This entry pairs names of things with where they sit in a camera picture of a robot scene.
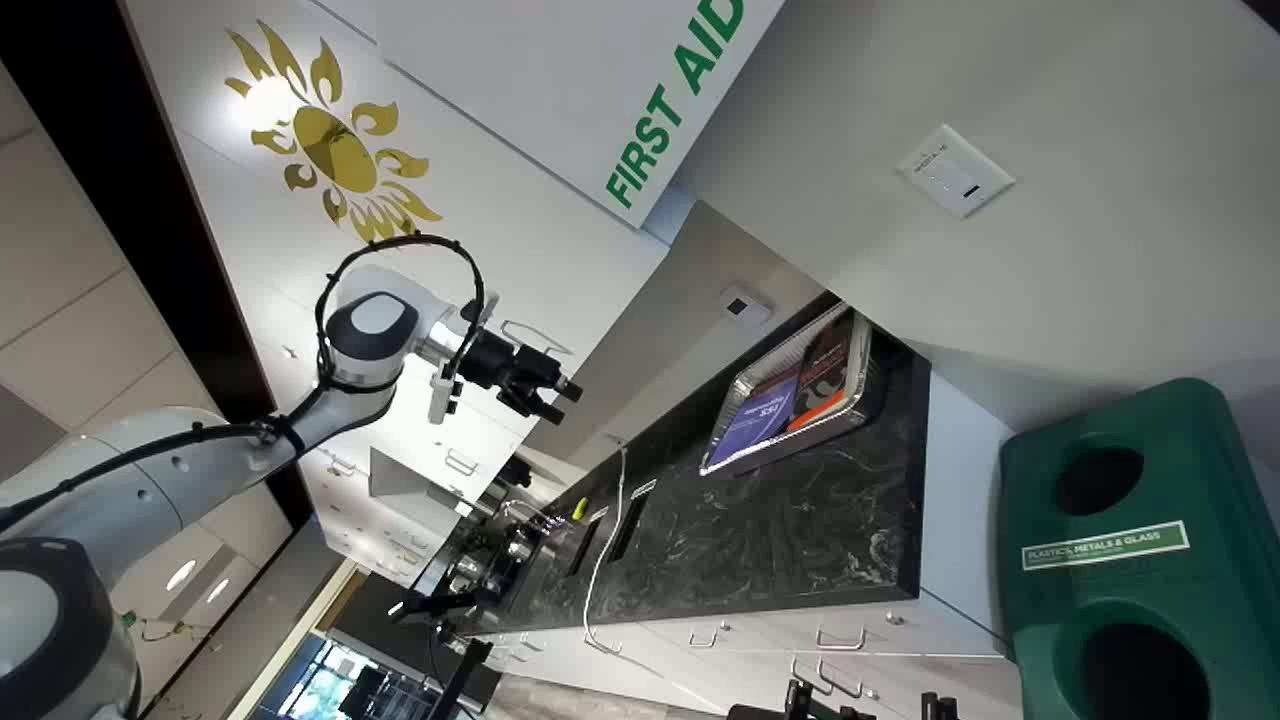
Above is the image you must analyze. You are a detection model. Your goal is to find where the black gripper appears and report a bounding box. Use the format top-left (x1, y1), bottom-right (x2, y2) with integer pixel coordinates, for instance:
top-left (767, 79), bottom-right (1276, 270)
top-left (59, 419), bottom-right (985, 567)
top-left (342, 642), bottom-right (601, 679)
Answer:
top-left (460, 333), bottom-right (583, 423)

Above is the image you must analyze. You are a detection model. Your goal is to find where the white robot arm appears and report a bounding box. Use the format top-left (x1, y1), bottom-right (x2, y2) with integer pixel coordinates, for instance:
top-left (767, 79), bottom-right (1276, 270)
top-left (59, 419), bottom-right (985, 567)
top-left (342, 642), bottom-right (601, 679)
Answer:
top-left (0, 289), bottom-right (579, 720)

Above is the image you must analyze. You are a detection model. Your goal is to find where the purple booklet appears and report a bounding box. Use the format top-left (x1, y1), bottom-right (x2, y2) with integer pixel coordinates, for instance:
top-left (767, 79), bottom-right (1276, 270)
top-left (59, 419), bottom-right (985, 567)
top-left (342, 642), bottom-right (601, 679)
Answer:
top-left (707, 367), bottom-right (802, 468)

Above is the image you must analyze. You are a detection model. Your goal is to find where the aluminium foil tray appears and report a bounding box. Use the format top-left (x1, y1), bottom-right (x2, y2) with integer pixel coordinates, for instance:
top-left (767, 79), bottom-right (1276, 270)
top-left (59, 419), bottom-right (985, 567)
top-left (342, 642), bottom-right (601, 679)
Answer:
top-left (700, 307), bottom-right (890, 480)

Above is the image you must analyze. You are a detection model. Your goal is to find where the gold sun emblem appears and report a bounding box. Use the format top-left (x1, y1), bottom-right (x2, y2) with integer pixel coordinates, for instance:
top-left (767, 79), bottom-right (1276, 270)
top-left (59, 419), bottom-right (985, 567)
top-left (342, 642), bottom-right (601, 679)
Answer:
top-left (224, 22), bottom-right (442, 246)

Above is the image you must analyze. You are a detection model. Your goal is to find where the black orange booklet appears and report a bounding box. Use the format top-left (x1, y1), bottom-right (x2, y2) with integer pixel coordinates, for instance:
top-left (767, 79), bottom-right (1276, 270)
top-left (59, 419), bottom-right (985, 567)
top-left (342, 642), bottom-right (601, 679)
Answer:
top-left (789, 315), bottom-right (854, 432)

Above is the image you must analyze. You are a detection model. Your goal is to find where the green recycling bin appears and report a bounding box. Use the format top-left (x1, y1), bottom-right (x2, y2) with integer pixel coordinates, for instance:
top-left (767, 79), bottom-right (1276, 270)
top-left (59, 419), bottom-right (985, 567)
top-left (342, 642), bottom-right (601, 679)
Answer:
top-left (995, 379), bottom-right (1280, 720)

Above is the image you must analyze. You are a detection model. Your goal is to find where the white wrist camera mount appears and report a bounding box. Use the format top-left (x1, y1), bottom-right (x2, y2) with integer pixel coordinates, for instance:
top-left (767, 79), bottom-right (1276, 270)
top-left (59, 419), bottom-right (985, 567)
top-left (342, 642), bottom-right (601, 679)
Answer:
top-left (430, 372), bottom-right (460, 423)

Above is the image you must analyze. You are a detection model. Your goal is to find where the white wall outlet plate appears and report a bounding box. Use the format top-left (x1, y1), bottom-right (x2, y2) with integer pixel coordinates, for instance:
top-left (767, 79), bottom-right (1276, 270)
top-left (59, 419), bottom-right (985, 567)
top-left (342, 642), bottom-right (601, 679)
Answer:
top-left (721, 283), bottom-right (773, 328)

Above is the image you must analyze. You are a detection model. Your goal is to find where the white wall light switch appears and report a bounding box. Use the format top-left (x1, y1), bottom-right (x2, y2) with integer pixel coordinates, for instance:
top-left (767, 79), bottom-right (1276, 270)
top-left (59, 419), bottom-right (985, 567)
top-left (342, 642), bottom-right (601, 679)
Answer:
top-left (895, 125), bottom-right (1017, 220)

